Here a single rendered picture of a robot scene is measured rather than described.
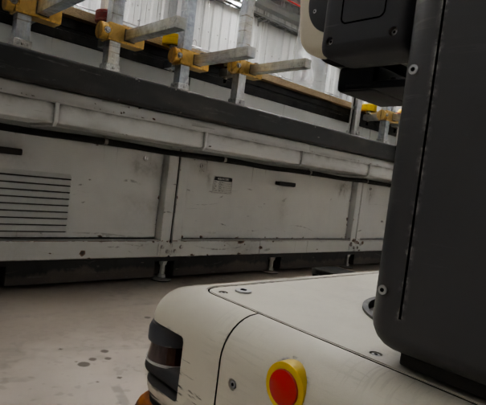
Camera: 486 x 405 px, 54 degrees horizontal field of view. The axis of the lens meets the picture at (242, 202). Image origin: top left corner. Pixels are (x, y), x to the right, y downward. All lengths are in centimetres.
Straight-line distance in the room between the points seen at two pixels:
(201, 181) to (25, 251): 74
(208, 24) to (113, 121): 959
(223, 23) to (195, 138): 966
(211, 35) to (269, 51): 180
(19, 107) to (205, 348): 96
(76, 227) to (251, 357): 125
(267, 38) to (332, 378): 1181
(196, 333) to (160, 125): 105
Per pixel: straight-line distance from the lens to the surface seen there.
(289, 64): 165
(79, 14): 167
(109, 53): 148
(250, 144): 182
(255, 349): 54
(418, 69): 48
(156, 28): 136
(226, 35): 1130
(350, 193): 275
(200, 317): 62
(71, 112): 144
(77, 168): 170
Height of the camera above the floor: 44
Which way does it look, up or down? 3 degrees down
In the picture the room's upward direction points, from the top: 7 degrees clockwise
